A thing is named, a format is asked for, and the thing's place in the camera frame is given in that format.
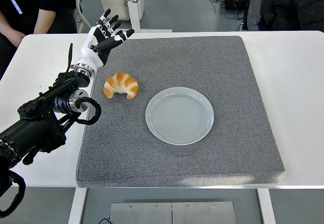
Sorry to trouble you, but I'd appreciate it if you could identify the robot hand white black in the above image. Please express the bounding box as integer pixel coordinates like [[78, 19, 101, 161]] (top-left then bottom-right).
[[74, 8, 135, 70]]

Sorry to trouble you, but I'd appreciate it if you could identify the croissant bread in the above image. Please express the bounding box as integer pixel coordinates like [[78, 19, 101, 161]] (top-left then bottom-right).
[[103, 71, 139, 100]]

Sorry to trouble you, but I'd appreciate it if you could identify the pale grey round plate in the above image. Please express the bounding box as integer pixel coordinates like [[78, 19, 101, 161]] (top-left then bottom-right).
[[145, 86, 215, 146]]

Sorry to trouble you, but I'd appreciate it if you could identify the grey metal plate with screws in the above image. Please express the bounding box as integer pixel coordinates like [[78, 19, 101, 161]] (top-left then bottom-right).
[[110, 201, 236, 224]]

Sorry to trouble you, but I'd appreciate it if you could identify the grey fabric mat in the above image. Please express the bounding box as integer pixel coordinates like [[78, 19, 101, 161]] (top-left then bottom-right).
[[75, 35, 286, 189]]

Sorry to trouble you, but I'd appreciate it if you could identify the white table leg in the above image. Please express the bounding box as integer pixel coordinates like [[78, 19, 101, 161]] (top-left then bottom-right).
[[257, 188, 276, 224], [67, 187, 88, 224]]

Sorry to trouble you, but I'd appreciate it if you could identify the person in dark jacket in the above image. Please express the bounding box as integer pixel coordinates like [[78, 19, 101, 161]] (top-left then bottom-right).
[[241, 0, 324, 32]]

